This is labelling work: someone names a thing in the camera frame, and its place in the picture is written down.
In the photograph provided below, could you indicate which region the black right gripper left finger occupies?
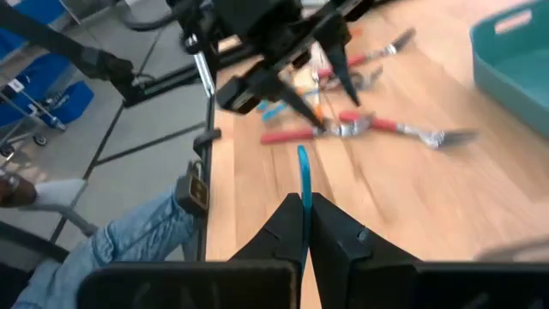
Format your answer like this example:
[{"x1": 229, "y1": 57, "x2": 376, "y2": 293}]
[{"x1": 76, "y1": 192, "x2": 306, "y2": 309}]

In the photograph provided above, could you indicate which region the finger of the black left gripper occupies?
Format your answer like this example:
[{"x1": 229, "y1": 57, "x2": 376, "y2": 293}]
[
  {"x1": 274, "y1": 76, "x2": 327, "y2": 131},
  {"x1": 328, "y1": 40, "x2": 361, "y2": 107}
]

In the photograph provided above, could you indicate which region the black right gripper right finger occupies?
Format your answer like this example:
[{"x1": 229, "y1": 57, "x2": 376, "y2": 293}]
[{"x1": 309, "y1": 192, "x2": 549, "y2": 309}]

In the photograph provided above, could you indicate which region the blue handled metal fork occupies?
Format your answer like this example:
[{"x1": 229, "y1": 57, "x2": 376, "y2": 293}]
[
  {"x1": 256, "y1": 99, "x2": 289, "y2": 124},
  {"x1": 296, "y1": 144, "x2": 313, "y2": 276}
]

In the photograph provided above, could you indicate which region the brass padlock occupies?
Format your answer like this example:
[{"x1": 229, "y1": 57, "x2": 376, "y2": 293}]
[{"x1": 174, "y1": 160, "x2": 211, "y2": 217}]

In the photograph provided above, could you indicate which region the person's leg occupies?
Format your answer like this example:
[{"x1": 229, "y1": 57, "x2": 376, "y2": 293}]
[{"x1": 10, "y1": 188, "x2": 202, "y2": 309}]

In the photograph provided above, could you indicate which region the teal plastic bin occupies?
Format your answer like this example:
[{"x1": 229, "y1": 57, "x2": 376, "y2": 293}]
[{"x1": 468, "y1": 0, "x2": 549, "y2": 139}]

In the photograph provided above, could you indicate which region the blue bin cart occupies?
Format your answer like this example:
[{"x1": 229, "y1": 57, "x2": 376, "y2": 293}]
[{"x1": 0, "y1": 0, "x2": 95, "y2": 158}]

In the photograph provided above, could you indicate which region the brown shoe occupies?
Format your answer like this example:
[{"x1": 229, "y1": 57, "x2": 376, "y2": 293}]
[{"x1": 0, "y1": 171, "x2": 39, "y2": 209}]

